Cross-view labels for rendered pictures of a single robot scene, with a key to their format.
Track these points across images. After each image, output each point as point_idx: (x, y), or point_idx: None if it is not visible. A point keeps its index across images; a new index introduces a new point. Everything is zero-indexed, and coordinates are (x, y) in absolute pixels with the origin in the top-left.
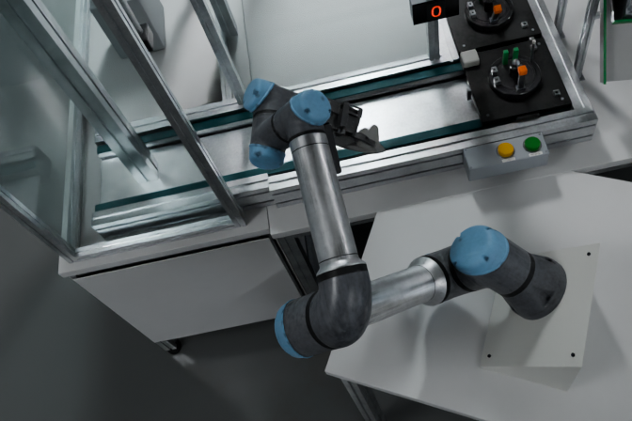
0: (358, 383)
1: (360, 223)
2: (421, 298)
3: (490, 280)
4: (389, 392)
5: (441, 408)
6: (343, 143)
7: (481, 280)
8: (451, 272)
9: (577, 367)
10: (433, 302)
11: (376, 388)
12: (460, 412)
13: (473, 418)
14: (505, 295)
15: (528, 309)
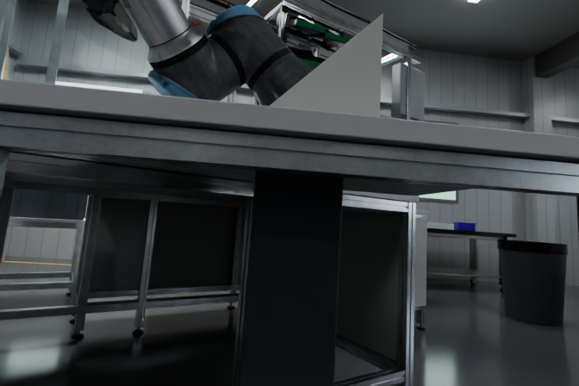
0: (2, 100)
1: (68, 175)
2: (176, 3)
3: (254, 27)
4: (80, 96)
5: (195, 110)
6: (101, 2)
7: (244, 27)
8: (208, 36)
9: (379, 19)
10: (185, 39)
11: (48, 96)
12: (234, 102)
13: (259, 122)
14: (270, 59)
15: (297, 72)
